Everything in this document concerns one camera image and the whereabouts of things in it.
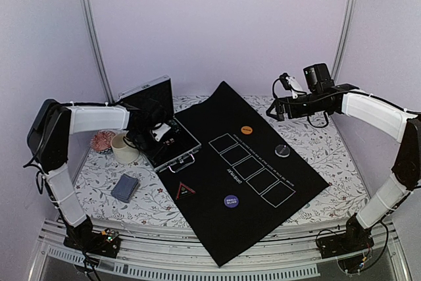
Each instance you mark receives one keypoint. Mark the purple small blind button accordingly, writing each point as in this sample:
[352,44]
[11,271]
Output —
[231,201]

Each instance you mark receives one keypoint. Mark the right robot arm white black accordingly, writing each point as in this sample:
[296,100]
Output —
[326,97]

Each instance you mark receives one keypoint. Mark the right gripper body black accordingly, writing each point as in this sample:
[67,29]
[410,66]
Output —
[313,105]

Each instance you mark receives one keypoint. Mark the cream ceramic cup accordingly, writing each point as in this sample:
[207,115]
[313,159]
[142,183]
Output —
[124,152]

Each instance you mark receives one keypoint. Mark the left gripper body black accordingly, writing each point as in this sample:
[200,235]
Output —
[143,141]

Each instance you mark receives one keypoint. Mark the black red triangle button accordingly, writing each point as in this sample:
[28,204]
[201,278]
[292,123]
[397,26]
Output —
[184,191]

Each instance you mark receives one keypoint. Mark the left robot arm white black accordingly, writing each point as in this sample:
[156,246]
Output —
[48,142]

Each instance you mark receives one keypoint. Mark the dice row in case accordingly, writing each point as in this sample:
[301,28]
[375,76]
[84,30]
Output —
[169,142]

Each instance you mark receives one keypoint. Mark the right aluminium frame post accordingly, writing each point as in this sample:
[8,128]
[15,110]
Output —
[343,37]

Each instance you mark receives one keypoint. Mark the black poker play mat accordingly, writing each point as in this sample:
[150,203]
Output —
[270,189]

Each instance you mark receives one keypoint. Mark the red patterned small dish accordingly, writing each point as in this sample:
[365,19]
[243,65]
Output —
[101,141]

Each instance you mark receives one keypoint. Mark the blue playing card deck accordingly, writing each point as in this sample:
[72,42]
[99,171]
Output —
[125,188]

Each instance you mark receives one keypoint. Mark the orange big blind button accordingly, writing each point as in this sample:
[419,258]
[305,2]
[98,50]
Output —
[247,130]

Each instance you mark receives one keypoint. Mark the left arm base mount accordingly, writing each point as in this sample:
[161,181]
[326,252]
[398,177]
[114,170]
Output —
[105,243]

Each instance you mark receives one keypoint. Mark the aluminium frame post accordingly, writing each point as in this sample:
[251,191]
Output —
[94,42]
[343,37]

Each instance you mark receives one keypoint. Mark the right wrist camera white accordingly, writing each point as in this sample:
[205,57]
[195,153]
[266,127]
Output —
[291,84]

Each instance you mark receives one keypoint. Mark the aluminium poker chip case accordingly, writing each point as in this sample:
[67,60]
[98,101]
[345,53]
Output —
[153,128]

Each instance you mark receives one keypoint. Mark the left aluminium frame post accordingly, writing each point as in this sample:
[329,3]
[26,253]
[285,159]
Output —
[94,42]

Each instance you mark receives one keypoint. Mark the black round dealer button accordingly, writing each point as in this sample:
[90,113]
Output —
[282,151]

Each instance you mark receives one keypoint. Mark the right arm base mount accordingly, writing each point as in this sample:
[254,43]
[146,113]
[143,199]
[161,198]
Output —
[356,245]

